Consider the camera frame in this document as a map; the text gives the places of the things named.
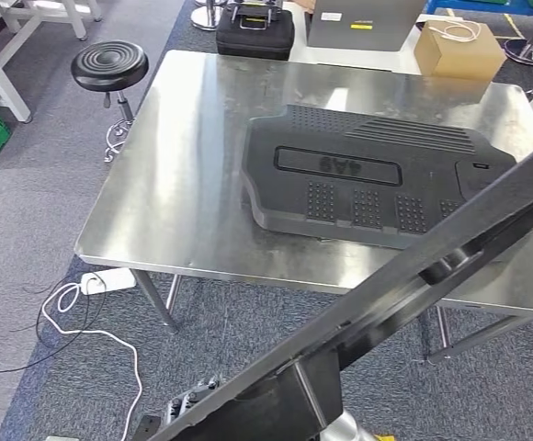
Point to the black plastic plate holder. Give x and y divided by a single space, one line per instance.
386 286

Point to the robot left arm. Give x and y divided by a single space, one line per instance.
146 431

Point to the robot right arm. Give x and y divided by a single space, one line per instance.
344 429

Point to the stainless steel workbench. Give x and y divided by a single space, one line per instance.
179 182

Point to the large black plastic cover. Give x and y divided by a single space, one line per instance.
275 195

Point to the black carrying case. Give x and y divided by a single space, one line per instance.
253 42

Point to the white power strip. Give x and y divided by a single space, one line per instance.
110 281

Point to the chrome stanchion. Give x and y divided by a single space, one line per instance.
524 52
207 18

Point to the black round stool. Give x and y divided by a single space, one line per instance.
110 64

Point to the brown cardboard box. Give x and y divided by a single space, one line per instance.
460 61

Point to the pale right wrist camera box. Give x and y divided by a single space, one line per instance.
321 383

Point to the white table frame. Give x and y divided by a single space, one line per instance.
5 79

